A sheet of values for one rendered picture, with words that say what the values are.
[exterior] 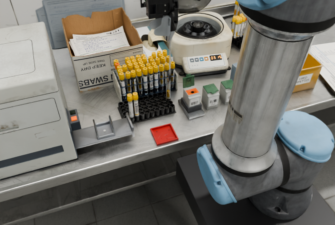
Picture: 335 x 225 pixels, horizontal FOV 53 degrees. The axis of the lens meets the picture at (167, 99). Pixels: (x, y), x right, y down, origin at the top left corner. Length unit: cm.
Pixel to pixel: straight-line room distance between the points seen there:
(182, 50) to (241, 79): 77
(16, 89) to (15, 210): 98
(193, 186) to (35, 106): 42
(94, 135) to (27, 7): 63
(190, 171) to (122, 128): 26
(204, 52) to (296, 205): 67
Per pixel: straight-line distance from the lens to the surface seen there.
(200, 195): 82
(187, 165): 86
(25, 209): 170
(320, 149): 67
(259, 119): 51
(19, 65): 86
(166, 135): 103
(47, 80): 80
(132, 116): 105
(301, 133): 68
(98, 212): 192
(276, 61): 44
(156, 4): 87
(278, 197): 79
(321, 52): 148
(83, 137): 100
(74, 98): 119
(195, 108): 108
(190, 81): 107
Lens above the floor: 164
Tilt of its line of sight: 42 degrees down
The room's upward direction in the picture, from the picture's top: straight up
